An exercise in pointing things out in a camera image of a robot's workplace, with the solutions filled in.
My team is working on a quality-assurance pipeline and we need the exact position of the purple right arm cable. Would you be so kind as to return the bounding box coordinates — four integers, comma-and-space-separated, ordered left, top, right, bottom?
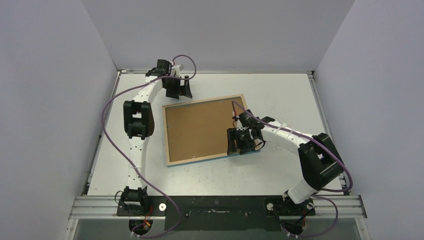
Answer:
231, 100, 354, 239

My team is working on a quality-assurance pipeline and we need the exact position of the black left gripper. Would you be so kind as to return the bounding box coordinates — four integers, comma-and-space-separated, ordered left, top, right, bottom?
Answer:
164, 75, 192, 100

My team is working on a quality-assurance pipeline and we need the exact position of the brown cardboard backing board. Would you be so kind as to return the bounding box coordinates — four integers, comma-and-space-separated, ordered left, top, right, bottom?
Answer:
165, 97, 248, 163

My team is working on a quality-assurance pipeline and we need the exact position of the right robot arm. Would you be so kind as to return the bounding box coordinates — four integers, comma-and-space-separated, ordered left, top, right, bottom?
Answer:
226, 110, 345, 215

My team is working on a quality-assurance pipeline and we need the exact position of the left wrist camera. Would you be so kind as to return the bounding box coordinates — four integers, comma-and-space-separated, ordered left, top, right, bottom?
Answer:
170, 64, 184, 77

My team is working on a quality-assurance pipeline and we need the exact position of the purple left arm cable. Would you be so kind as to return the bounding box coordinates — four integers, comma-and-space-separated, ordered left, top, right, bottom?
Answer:
100, 54, 198, 239

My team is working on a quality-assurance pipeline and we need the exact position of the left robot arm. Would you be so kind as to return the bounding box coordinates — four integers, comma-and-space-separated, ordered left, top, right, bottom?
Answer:
119, 59, 193, 216

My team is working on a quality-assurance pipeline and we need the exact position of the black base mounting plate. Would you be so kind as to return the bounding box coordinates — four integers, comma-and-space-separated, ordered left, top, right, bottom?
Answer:
116, 195, 316, 233

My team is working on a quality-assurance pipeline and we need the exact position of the aluminium front rail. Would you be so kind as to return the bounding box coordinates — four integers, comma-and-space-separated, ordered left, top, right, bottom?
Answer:
69, 195, 368, 219

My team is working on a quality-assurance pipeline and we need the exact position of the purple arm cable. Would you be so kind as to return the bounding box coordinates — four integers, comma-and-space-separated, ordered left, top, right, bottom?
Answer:
231, 100, 354, 239
100, 54, 198, 239

